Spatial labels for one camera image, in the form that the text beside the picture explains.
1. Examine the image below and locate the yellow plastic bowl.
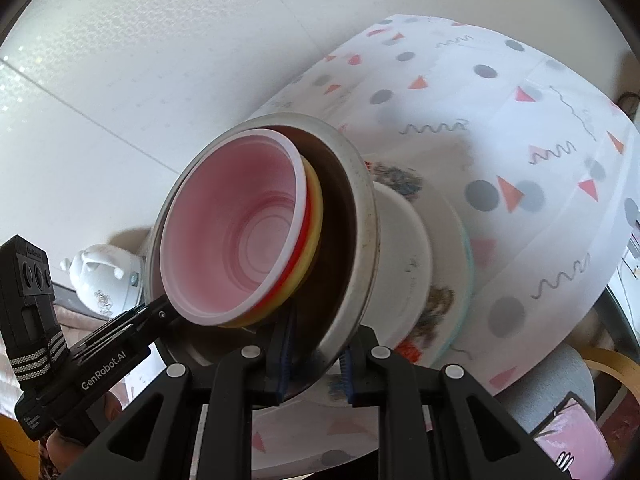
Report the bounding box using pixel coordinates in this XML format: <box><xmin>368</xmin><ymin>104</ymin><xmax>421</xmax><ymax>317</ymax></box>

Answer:
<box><xmin>224</xmin><ymin>157</ymin><xmax>323</xmax><ymax>328</ymax></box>

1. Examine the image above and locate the teal round plate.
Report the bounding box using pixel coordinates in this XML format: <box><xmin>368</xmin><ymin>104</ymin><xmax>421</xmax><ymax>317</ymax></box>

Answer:
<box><xmin>429</xmin><ymin>219</ymin><xmax>476</xmax><ymax>366</ymax></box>

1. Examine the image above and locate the white dragon pattern plate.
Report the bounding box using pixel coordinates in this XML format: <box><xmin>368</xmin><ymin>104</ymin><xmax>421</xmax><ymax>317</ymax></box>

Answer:
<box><xmin>319</xmin><ymin>161</ymin><xmax>471</xmax><ymax>409</ymax></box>

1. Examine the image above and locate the red pink plastic bowl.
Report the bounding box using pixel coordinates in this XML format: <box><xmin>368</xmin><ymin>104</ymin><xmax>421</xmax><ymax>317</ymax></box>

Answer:
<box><xmin>160</xmin><ymin>129</ymin><xmax>310</xmax><ymax>327</ymax></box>

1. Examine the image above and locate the white oval floral dish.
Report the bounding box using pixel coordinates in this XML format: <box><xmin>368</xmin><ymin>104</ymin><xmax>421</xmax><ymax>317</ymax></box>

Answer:
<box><xmin>362</xmin><ymin>182</ymin><xmax>433</xmax><ymax>349</ymax></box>

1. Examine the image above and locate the person left hand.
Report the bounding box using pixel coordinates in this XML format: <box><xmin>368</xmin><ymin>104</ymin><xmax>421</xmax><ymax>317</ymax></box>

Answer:
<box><xmin>38</xmin><ymin>391</ymin><xmax>122</xmax><ymax>479</ymax></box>

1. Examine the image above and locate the white ceramic electric kettle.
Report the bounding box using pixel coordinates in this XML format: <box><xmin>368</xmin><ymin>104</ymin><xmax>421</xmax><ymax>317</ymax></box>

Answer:
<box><xmin>60</xmin><ymin>244</ymin><xmax>144</xmax><ymax>318</ymax></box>

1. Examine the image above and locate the white patterned tablecloth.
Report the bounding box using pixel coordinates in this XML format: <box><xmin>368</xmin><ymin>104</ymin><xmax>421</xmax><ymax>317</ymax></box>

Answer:
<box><xmin>249</xmin><ymin>13</ymin><xmax>640</xmax><ymax>470</ymax></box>

